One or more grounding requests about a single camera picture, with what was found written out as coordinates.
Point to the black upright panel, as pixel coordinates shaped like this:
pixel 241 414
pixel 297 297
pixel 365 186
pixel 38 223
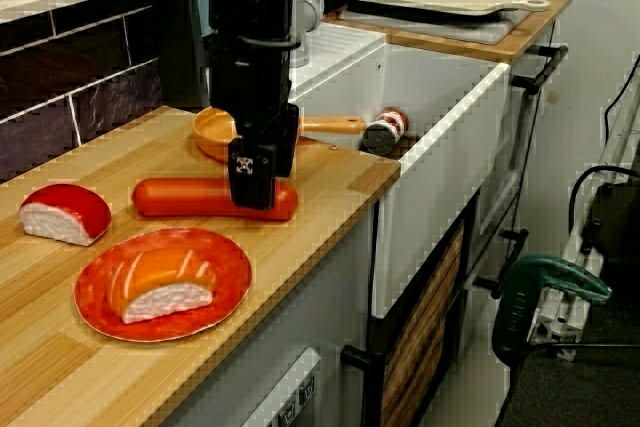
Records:
pixel 192 47

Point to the orange bread slice toy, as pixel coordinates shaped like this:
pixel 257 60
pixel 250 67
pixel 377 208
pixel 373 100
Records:
pixel 160 277

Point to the aluminium frame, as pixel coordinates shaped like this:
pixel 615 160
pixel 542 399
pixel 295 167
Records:
pixel 600 227

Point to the grey toy faucet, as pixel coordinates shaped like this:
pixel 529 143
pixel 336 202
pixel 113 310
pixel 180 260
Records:
pixel 310 12

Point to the long wooden countertop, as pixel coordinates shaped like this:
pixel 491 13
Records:
pixel 325 182

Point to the white kitchen cabinet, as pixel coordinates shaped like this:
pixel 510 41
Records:
pixel 310 307

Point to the dark tiled backsplash panel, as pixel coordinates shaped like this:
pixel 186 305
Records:
pixel 75 72

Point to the small spice jar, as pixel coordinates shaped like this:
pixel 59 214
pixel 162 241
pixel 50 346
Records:
pixel 382 134

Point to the red toy plate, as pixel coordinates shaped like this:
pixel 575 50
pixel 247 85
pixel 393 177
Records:
pixel 100 307

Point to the red tuna sushi toy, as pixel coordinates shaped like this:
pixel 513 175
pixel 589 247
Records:
pixel 65 207

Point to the wooden slat drawer front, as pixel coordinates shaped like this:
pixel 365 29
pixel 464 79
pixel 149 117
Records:
pixel 425 327

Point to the wooden countertop with hob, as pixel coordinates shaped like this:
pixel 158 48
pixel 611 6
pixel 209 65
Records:
pixel 540 27

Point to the red toy sausage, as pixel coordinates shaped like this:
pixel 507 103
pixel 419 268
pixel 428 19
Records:
pixel 175 197

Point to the grey toy oven front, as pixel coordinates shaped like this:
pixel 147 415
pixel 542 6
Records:
pixel 295 392

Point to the black device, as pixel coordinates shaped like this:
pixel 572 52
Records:
pixel 617 232

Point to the orange toy frying pan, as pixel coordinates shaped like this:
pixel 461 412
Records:
pixel 212 134

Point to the white toy sink unit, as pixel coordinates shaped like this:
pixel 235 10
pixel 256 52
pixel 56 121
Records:
pixel 435 172

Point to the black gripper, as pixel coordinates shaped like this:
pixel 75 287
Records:
pixel 250 82

